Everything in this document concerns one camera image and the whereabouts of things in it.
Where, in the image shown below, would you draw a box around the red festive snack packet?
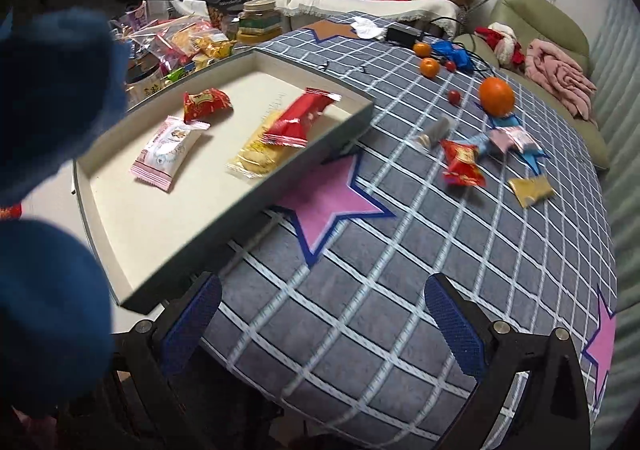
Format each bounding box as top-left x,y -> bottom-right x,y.
182,88 -> 233,123

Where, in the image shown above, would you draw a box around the gold wafer bar packet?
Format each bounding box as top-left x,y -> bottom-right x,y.
508,175 -> 555,208

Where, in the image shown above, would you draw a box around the pink cranberry crisp packet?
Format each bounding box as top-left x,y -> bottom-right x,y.
129,116 -> 210,192

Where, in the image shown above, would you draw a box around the light blue wafer bar packet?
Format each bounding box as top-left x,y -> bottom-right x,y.
466,132 -> 494,161

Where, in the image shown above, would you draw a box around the yellow corn snack packet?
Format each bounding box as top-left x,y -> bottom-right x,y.
227,110 -> 296,179

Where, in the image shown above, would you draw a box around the clear-wrapped dark snack stick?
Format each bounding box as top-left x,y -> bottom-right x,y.
411,116 -> 454,152

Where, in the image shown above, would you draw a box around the long red snack bar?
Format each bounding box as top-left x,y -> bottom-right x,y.
262,88 -> 342,149

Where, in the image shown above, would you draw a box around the pink wafer bar packet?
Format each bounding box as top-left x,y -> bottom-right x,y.
488,128 -> 514,154

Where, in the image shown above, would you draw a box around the pile of bagged snacks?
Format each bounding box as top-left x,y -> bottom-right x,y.
114,14 -> 236,106

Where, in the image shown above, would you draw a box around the stacked tin jar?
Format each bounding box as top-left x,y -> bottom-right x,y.
236,0 -> 282,44

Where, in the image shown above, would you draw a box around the grey checkered tablecloth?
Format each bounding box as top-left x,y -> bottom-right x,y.
202,29 -> 617,449

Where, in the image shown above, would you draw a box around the pink star cutout right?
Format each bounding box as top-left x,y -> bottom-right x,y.
582,291 -> 617,404

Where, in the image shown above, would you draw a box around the green-sided cardboard tray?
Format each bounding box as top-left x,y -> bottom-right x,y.
74,48 -> 374,313

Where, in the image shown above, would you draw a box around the brown star cutout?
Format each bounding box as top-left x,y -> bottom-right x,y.
304,20 -> 358,43

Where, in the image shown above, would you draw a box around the blue star cutout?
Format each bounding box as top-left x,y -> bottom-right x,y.
468,114 -> 547,176

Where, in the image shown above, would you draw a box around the pink star cutout near tray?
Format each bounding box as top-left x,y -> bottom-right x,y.
271,150 -> 395,268

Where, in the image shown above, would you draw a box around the white crumpled tissue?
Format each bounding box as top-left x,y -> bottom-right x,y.
350,16 -> 386,40

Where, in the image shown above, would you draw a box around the cherry tomato near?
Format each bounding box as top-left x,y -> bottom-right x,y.
447,90 -> 461,106

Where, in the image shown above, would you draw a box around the large orange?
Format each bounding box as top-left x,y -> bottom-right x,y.
478,77 -> 515,117

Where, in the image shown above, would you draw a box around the small mandarin near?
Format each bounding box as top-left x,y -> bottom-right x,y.
419,56 -> 440,79

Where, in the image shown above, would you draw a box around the small mandarin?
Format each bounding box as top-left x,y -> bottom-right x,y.
412,42 -> 432,58
419,56 -> 440,79

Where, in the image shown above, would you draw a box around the black power adapter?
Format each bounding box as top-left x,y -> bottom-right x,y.
385,23 -> 424,48

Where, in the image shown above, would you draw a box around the blue crumpled bag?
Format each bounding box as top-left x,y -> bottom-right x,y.
431,40 -> 474,74

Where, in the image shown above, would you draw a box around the pink blanket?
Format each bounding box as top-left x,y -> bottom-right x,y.
524,39 -> 597,121

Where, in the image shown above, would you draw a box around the small mandarin far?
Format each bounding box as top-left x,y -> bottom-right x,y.
412,42 -> 432,58

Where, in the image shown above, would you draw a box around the red white plush toy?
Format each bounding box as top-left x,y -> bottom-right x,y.
474,22 -> 525,72

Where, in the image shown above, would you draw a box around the green armchair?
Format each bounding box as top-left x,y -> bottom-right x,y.
457,0 -> 611,173

